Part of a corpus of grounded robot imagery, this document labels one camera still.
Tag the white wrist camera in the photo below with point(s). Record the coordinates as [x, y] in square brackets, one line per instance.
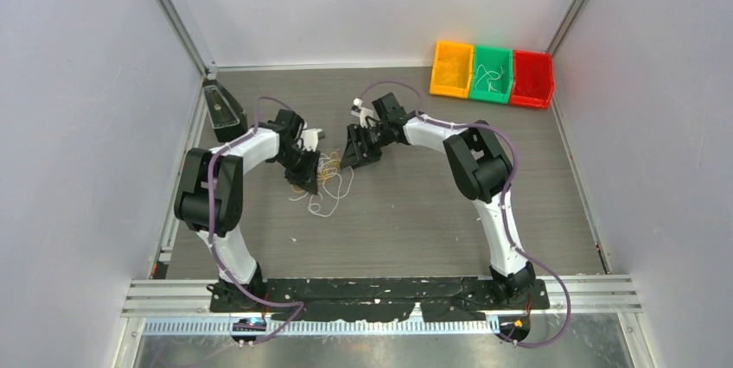
[367, 117]
[310, 139]

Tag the red plastic bin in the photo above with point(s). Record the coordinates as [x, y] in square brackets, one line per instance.
[533, 80]

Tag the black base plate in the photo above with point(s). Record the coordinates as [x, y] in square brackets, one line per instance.
[439, 299]

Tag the green plastic bin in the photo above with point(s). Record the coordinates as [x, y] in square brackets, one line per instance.
[492, 75]

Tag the aluminium frame rail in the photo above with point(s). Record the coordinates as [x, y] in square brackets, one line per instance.
[166, 297]

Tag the yellow plastic bin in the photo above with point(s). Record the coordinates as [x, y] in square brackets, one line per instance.
[452, 69]

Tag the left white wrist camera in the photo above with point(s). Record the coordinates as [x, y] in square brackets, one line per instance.
[310, 139]

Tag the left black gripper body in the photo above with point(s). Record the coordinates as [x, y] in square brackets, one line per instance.
[298, 161]

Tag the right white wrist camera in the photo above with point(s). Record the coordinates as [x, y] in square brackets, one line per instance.
[367, 117]

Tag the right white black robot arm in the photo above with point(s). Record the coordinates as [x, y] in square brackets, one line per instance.
[481, 169]

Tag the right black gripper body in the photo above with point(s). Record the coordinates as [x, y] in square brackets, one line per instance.
[376, 138]

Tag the black wedge stand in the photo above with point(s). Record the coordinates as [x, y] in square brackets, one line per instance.
[228, 117]

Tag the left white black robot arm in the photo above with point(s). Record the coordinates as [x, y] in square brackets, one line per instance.
[210, 195]

